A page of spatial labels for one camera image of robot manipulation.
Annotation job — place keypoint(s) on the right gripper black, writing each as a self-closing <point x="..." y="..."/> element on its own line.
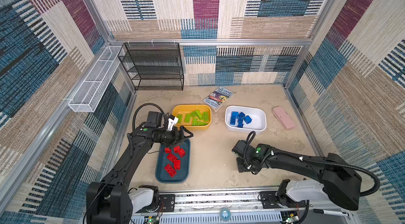
<point x="241" y="164"/>

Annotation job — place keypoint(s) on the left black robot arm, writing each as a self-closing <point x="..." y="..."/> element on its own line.
<point x="110" y="200"/>

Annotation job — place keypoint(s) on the white marker pen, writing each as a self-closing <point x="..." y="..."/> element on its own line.
<point x="331" y="212"/>

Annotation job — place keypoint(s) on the yellow plastic bin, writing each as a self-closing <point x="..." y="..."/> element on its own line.
<point x="188" y="108"/>

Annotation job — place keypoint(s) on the green long lego brick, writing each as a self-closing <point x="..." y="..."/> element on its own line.
<point x="188" y="118"/>

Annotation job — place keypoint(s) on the paperback children's book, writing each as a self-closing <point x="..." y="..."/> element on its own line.
<point x="217" y="98"/>

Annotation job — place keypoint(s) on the white plastic bin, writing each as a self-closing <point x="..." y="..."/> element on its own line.
<point x="258" y="124"/>

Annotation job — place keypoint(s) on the black wire shelf rack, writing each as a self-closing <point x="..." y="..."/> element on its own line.
<point x="153" y="66"/>

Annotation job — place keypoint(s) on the pink pencil case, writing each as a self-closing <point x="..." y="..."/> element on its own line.
<point x="283" y="117"/>

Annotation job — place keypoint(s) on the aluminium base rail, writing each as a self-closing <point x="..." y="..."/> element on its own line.
<point x="249" y="205"/>

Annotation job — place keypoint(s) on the dark teal plastic bin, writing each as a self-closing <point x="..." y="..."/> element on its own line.
<point x="182" y="174"/>

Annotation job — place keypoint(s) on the blue tall brick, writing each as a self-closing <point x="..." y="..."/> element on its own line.
<point x="247" y="119"/>

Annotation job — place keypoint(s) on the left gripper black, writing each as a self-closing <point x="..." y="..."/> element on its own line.
<point x="176" y="139"/>

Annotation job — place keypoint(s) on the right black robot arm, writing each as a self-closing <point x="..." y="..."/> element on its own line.
<point x="327" y="177"/>

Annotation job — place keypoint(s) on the red square lego brick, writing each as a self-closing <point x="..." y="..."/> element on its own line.
<point x="181" y="153"/>

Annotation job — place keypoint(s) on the red long lego brick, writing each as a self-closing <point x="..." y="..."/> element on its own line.
<point x="170" y="170"/>

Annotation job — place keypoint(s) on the small green lego brick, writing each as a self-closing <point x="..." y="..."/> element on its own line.
<point x="179" y="116"/>

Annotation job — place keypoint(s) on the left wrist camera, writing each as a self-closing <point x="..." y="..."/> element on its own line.
<point x="171" y="122"/>

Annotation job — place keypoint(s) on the blue lego brick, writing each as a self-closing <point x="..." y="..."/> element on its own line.
<point x="234" y="113"/>
<point x="233" y="120"/>

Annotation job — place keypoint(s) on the white wire mesh basket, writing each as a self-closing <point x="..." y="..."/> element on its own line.
<point x="89" y="94"/>

